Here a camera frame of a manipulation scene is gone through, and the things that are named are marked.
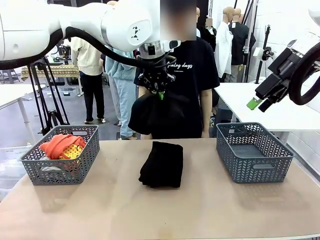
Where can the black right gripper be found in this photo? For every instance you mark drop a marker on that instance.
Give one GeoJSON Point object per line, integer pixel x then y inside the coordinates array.
{"type": "Point", "coordinates": [270, 86]}

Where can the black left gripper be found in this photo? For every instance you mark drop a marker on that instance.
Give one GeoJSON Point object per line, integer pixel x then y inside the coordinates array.
{"type": "Point", "coordinates": [152, 66]}

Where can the black shirt garment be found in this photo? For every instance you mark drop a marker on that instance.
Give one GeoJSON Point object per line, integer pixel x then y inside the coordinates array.
{"type": "Point", "coordinates": [150, 117]}

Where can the black trousers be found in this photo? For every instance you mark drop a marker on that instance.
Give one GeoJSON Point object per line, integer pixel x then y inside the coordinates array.
{"type": "Point", "coordinates": [162, 167]}

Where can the orange printed garment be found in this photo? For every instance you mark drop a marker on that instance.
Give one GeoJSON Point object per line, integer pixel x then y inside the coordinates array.
{"type": "Point", "coordinates": [53, 147]}

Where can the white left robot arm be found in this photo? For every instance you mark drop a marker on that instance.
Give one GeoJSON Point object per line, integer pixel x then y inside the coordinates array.
{"type": "Point", "coordinates": [75, 22]}

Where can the person's right forearm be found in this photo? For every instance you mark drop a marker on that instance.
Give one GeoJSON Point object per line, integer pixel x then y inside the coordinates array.
{"type": "Point", "coordinates": [143, 93]}

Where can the person's left forearm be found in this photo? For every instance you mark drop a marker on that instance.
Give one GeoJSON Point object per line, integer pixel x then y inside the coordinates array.
{"type": "Point", "coordinates": [206, 110]}

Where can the person's right hand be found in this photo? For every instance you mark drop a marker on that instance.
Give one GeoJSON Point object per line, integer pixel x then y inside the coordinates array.
{"type": "Point", "coordinates": [146, 137]}

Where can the person's left hand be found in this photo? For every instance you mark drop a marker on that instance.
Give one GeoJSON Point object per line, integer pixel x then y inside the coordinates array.
{"type": "Point", "coordinates": [205, 133]}

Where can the white work table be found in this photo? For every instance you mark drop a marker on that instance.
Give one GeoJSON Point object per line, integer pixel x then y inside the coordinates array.
{"type": "Point", "coordinates": [15, 92]}
{"type": "Point", "coordinates": [237, 100]}

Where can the black stand pole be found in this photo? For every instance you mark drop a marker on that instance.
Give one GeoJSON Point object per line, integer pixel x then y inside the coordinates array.
{"type": "Point", "coordinates": [261, 67]}

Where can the person in jeans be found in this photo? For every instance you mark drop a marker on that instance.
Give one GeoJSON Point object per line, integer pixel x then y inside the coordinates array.
{"type": "Point", "coordinates": [120, 70]}

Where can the person in black t-shirt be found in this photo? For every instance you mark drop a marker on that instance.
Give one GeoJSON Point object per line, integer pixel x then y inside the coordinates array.
{"type": "Point", "coordinates": [200, 70]}

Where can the mannequin in black jacket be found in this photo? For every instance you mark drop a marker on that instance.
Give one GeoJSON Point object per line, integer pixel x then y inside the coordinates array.
{"type": "Point", "coordinates": [238, 42]}

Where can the mannequin in white shirt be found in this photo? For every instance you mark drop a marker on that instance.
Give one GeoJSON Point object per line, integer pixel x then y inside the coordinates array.
{"type": "Point", "coordinates": [222, 50]}

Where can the grey plastic basket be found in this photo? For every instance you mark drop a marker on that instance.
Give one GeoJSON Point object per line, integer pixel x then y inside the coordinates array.
{"type": "Point", "coordinates": [257, 172]}
{"type": "Point", "coordinates": [75, 172]}

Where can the mannequin in dark suit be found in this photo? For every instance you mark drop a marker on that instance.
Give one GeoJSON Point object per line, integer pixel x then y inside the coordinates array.
{"type": "Point", "coordinates": [208, 35]}

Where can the mannequin in cream jacket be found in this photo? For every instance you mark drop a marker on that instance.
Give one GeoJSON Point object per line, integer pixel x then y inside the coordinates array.
{"type": "Point", "coordinates": [87, 57]}

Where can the table with patterned cloth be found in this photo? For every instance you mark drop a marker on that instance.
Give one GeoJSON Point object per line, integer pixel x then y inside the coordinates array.
{"type": "Point", "coordinates": [50, 71]}

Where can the black tripod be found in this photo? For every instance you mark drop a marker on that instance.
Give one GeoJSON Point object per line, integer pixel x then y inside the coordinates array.
{"type": "Point", "coordinates": [51, 120]}

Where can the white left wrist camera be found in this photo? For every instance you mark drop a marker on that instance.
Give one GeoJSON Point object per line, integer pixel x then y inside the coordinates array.
{"type": "Point", "coordinates": [172, 45]}

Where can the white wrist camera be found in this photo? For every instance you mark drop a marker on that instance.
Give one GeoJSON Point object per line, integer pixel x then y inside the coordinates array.
{"type": "Point", "coordinates": [258, 52]}
{"type": "Point", "coordinates": [172, 45]}

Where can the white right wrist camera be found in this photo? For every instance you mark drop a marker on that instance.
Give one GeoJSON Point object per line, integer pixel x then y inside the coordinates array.
{"type": "Point", "coordinates": [258, 52]}

